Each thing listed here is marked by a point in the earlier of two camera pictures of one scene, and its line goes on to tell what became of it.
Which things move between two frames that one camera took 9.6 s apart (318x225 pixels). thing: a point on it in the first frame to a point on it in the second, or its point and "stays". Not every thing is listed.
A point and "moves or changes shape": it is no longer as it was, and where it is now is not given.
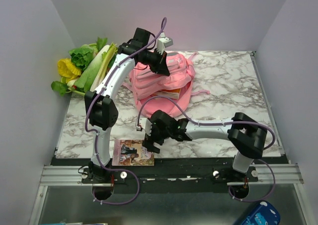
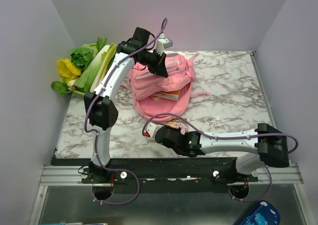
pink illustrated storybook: [131, 152] moves or changes shape
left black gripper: [160, 67] stays
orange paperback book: [173, 94] stays
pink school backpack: [171, 94] stays
